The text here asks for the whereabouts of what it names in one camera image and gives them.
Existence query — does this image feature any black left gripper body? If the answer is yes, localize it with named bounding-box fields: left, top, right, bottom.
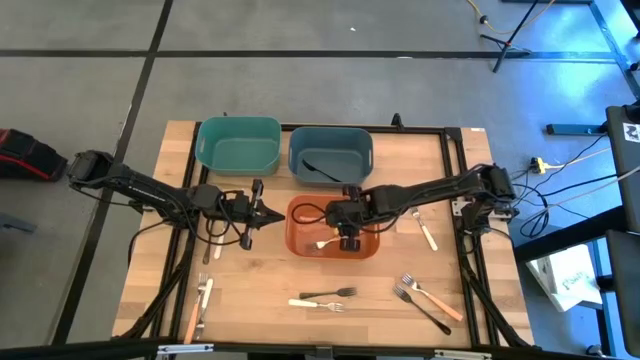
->
left=217, top=178, right=265, bottom=251

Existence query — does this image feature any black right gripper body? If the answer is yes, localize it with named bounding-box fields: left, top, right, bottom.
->
left=324, top=185, right=364, bottom=252

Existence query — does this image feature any orange-handled fork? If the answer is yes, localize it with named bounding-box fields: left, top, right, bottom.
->
left=401, top=272, right=465, bottom=323
left=310, top=233, right=344, bottom=252
left=182, top=272, right=209, bottom=346

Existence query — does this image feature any black fork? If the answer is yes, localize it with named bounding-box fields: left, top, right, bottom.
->
left=392, top=283, right=453, bottom=337
left=301, top=158, right=343, bottom=184
left=298, top=286, right=359, bottom=301
left=202, top=219, right=216, bottom=266

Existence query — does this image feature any orange plastic bin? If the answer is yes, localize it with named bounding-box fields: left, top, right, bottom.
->
left=284, top=193, right=381, bottom=261

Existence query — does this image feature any teal plastic bin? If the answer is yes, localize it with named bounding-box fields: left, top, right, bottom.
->
left=194, top=115, right=283, bottom=177

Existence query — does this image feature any blue plastic bin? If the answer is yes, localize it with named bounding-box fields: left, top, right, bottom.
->
left=287, top=125, right=375, bottom=189

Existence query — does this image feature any black desk beam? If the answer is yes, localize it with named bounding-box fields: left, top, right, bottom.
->
left=513, top=205, right=626, bottom=264

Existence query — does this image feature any black and red bag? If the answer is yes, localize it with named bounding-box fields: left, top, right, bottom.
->
left=0, top=128, right=69, bottom=182

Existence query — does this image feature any grey floor object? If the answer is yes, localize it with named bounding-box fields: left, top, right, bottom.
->
left=0, top=213, right=37, bottom=234

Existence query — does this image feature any black tripod stand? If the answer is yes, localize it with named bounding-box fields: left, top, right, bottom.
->
left=479, top=0, right=541, bottom=74

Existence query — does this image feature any white cardboard box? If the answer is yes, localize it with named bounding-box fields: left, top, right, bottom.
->
left=524, top=243, right=604, bottom=314

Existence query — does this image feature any blue metal stand base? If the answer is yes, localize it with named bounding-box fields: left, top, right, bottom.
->
left=545, top=123, right=609, bottom=137

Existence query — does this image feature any black desk with white sticker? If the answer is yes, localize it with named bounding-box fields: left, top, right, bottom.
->
left=605, top=102, right=640, bottom=234

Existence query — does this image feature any plain black desk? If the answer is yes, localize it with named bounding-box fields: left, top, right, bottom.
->
left=605, top=229, right=640, bottom=357

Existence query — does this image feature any dark metal stand leg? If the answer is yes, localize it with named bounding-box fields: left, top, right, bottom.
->
left=589, top=0, right=640, bottom=99

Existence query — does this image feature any black aluminium table frame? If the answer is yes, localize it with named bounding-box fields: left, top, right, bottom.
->
left=112, top=121, right=534, bottom=351

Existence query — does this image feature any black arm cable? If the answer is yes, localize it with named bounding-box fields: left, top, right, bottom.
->
left=127, top=219, right=174, bottom=269

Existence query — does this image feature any silver metal bracket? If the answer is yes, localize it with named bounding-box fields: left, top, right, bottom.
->
left=433, top=349, right=494, bottom=360
left=157, top=343, right=215, bottom=356

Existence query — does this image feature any black horizontal rail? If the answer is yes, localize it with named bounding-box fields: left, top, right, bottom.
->
left=0, top=335, right=640, bottom=360

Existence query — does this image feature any yellow cable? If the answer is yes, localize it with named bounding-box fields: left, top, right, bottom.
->
left=464, top=0, right=556, bottom=36

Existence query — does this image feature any black floor cable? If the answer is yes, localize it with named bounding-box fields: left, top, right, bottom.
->
left=519, top=133, right=609, bottom=239

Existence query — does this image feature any white floor cable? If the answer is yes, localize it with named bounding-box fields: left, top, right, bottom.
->
left=544, top=164, right=640, bottom=207

